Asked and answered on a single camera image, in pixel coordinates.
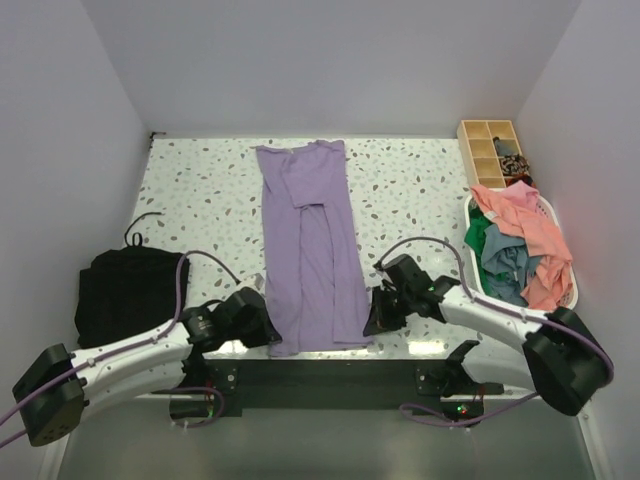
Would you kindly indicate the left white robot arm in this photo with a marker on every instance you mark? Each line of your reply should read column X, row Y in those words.
column 61, row 388

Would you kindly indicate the green t shirt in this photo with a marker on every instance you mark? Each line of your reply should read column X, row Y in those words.
column 476, row 235

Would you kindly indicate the white laundry basket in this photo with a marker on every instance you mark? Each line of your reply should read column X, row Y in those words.
column 519, row 251

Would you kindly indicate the black mounting base plate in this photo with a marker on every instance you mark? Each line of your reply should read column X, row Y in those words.
column 339, row 384

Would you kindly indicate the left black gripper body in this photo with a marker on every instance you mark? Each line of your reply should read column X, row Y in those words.
column 254, row 333

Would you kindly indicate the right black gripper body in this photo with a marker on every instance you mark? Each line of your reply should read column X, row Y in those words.
column 392, row 306

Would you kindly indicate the wooden compartment box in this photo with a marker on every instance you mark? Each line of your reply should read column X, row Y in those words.
column 479, row 156

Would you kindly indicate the blue t shirt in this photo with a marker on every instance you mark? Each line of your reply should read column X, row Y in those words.
column 507, row 265

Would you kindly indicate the patterned cloth in box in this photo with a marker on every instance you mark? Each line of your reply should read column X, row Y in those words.
column 513, row 164

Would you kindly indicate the black folded t shirt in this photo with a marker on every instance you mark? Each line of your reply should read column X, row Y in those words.
column 127, row 292

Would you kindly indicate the purple t shirt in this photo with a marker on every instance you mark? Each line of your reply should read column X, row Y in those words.
column 315, row 290

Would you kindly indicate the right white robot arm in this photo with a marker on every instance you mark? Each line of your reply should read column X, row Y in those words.
column 561, row 361

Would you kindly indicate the pink t shirt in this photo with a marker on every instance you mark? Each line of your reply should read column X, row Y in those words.
column 515, row 211

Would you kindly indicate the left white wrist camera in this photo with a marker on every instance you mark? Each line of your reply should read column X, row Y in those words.
column 254, row 281

